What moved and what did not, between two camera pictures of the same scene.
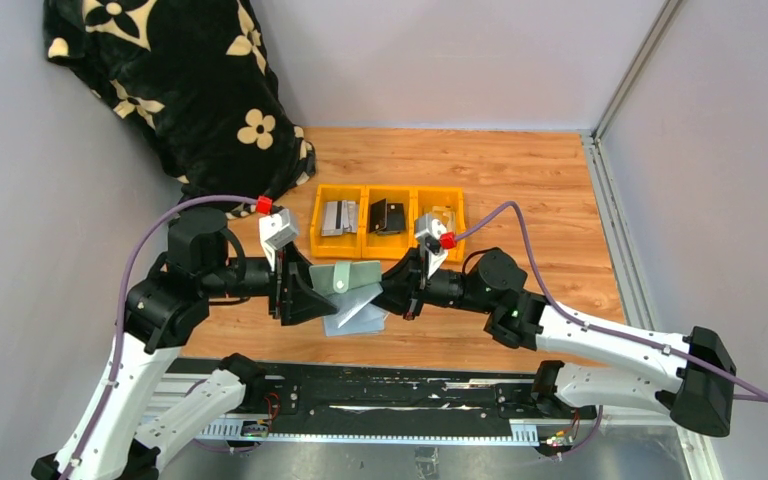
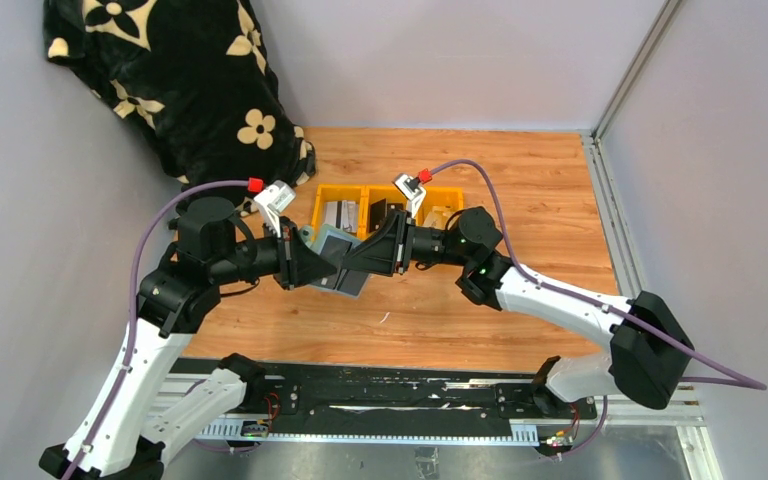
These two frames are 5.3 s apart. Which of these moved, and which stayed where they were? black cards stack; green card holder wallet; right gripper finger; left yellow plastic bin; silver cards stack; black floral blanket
Moved: green card holder wallet; right gripper finger
Stayed: left yellow plastic bin; black floral blanket; silver cards stack; black cards stack
